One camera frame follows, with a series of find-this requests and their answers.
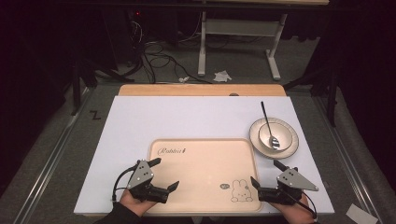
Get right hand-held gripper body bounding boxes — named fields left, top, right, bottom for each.
left=257, top=167, right=319, bottom=206

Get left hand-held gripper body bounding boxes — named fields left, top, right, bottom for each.
left=125, top=159, right=172, bottom=204

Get person's left hand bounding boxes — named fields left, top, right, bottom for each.
left=120, top=188, right=157, bottom=217

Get person's right hand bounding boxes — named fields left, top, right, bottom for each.
left=269, top=194, right=316, bottom=224

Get white plate with dark rim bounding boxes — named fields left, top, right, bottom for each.
left=248, top=117, right=300, bottom=161

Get beige rabbit print tray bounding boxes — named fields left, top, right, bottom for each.
left=146, top=137, right=263, bottom=216

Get white bowl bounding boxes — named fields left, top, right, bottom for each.
left=258, top=121, right=294, bottom=153

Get white table mat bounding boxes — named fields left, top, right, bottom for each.
left=73, top=95, right=336, bottom=217

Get white paper sheet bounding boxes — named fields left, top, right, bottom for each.
left=345, top=203, right=379, bottom=224

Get wooden table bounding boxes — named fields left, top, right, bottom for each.
left=118, top=83, right=288, bottom=97

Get black stand legs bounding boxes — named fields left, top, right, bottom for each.
left=70, top=57, right=135, bottom=117
left=282, top=66, right=341, bottom=128

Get large crumpled white paper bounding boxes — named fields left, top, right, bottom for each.
left=213, top=70, right=233, bottom=83

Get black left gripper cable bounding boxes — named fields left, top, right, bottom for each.
left=111, top=165, right=139, bottom=203

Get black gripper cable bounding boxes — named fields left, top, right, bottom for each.
left=111, top=165, right=139, bottom=203
left=290, top=191, right=318, bottom=220

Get metal spoon with black handle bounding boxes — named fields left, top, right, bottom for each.
left=260, top=101, right=281, bottom=150

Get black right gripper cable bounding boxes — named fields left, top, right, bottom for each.
left=290, top=191, right=318, bottom=220

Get metal floor rail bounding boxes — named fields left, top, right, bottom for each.
left=312, top=95, right=386, bottom=224
left=12, top=88, right=92, bottom=224

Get black floor cables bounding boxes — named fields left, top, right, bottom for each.
left=130, top=20, right=213, bottom=85

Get white desk frame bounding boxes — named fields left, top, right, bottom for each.
left=197, top=10, right=290, bottom=81

